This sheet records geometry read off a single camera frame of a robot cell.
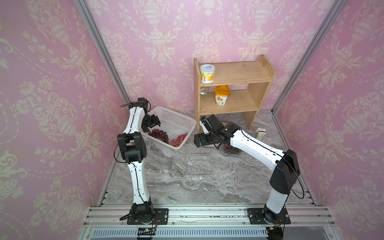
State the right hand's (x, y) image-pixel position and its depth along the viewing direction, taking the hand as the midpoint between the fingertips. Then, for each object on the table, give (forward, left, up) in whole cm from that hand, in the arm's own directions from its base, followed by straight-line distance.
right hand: (201, 139), depth 83 cm
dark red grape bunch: (+13, +27, -11) cm, 32 cm away
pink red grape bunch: (+9, +15, -14) cm, 22 cm away
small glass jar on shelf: (+30, -4, +10) cm, 32 cm away
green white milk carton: (+6, -37, -6) cm, 38 cm away
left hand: (+17, +29, -7) cm, 35 cm away
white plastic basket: (+22, +18, -16) cm, 32 cm away
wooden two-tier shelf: (+42, -25, +3) cm, 49 cm away
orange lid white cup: (+24, -14, +13) cm, 31 cm away
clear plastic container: (-7, +2, -17) cm, 19 cm away
